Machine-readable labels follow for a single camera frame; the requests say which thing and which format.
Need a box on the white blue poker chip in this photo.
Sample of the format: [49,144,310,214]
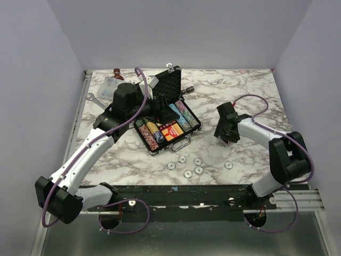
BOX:
[178,155,187,164]
[183,170,193,179]
[193,157,202,166]
[224,161,233,170]
[194,166,203,175]
[167,162,176,170]

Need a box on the light blue chip stack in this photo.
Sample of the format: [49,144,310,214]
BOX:
[169,103,191,132]

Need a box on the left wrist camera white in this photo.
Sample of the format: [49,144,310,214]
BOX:
[139,76,159,99]

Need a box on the black cylindrical socket tool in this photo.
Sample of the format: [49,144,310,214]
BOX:
[181,86,194,94]

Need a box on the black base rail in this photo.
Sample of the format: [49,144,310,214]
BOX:
[89,185,277,222]

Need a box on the black poker set case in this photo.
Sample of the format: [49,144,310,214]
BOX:
[133,63,202,155]

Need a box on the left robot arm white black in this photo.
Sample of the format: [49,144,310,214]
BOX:
[35,83,179,224]

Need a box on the red playing card deck box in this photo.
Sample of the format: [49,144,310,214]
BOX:
[161,123,184,141]

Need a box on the silver wrench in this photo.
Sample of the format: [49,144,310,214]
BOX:
[85,93,106,110]

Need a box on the green yellow blue chip stack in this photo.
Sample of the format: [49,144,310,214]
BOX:
[135,118,165,143]

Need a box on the red white chip stack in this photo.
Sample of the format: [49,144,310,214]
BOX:
[138,124,159,151]

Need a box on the clear plastic organizer box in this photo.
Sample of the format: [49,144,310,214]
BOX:
[97,77,122,101]

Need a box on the red dice row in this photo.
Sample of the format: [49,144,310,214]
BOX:
[158,121,176,131]

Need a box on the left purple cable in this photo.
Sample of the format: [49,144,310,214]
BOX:
[41,66,151,235]

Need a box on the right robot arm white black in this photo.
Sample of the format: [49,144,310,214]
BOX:
[214,102,314,209]

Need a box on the aluminium extrusion frame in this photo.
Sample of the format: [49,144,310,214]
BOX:
[30,70,93,255]

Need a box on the purple green grey chip stack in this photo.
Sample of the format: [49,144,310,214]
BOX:
[175,100,199,128]

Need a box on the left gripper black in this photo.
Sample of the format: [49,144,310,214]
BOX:
[127,92,180,125]

